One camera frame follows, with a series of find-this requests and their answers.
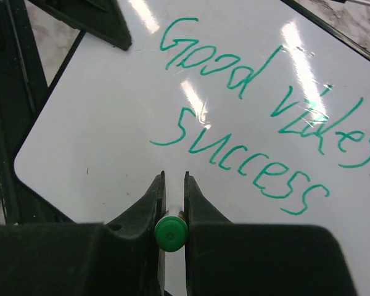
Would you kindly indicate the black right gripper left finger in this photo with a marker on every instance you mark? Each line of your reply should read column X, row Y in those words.
column 117, row 258

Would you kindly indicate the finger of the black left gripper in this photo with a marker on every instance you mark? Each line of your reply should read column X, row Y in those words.
column 101, row 18

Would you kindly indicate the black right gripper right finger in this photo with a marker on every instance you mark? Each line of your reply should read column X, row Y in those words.
column 225, row 258

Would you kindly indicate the green capped whiteboard marker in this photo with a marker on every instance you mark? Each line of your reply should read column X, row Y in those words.
column 171, row 231

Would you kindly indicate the white whiteboard black frame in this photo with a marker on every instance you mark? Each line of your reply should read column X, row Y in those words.
column 268, row 111

